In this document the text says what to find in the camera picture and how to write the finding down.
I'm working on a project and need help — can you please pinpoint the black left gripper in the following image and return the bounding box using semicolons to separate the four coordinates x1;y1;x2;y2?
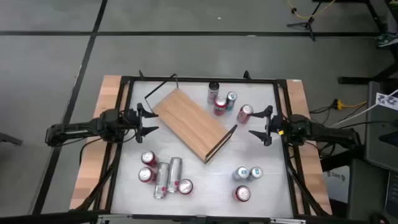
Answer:
124;102;160;144

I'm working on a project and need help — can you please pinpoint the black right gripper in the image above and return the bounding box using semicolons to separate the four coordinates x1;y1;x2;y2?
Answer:
248;105;285;147

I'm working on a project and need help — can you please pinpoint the red Coca-Cola can white script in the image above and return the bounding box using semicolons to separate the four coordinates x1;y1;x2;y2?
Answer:
236;104;254;124

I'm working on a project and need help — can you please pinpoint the red Coke Zero can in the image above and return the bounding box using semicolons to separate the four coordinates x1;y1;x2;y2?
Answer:
141;150;159;168
234;185;252;202
137;167;156;184

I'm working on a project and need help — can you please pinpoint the red Fanta strawberry can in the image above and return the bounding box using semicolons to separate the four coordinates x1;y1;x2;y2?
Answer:
213;96;228;116
177;179;194;195

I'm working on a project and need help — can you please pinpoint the blue silver Red Bull can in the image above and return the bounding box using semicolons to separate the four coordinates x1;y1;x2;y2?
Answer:
248;166;264;181
226;91;238;112
232;166;251;182

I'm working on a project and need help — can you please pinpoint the dark slim can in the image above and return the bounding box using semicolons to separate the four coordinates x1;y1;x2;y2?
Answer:
207;82;220;105

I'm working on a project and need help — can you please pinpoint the tall silver can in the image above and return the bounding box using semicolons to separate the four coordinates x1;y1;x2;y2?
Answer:
153;162;170;200
167;157;183;194

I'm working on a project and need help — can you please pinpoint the white cardboard box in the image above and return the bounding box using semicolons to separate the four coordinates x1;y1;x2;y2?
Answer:
323;166;351;203

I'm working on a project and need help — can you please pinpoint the black tripod stand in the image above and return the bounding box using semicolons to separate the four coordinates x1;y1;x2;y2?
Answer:
285;0;326;42

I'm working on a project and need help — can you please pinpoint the grey cabinet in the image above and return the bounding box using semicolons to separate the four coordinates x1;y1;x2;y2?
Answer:
363;81;398;172

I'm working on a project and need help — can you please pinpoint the dark grey box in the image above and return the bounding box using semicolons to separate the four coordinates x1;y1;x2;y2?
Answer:
346;158;391;222

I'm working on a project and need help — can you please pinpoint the patterned paper sheet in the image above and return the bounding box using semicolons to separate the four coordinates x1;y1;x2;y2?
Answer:
375;91;398;111

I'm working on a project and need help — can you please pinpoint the black chair leg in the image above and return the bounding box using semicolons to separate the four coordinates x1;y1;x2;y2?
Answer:
0;132;24;147

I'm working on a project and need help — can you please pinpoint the black flat device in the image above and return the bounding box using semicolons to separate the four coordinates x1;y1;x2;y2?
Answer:
384;170;398;218

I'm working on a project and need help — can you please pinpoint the person's foot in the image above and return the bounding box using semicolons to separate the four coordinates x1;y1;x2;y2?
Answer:
374;32;398;48

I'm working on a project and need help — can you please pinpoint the person's leg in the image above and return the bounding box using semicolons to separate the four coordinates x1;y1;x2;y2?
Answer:
385;6;398;35

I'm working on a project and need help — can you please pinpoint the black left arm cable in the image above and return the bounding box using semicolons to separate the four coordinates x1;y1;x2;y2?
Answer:
102;107;139;144

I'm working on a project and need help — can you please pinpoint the wooden tray with handles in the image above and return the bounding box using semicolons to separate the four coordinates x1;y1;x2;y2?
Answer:
144;73;239;164

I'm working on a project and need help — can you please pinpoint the black metal table frame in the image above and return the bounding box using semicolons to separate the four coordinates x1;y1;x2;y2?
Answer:
73;70;330;218

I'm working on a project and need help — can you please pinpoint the black base cable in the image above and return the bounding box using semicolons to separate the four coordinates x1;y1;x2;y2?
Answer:
79;136;105;166

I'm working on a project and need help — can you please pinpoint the black power cable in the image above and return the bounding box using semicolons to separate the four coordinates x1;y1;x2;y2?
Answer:
309;98;340;125

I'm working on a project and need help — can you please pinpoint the yellow extension cord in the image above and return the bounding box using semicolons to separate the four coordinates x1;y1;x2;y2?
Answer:
337;99;368;110

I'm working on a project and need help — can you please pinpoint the white cable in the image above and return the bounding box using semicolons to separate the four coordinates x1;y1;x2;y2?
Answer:
329;89;398;128

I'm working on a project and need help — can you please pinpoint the silver camera mount bar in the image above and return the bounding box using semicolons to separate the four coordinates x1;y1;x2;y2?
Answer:
96;213;307;224

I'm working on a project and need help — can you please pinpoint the black desk frame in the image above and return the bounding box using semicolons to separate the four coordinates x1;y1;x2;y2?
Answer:
337;0;398;85

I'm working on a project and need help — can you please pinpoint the yellow cable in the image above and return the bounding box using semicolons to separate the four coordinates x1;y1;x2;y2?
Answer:
287;0;336;19

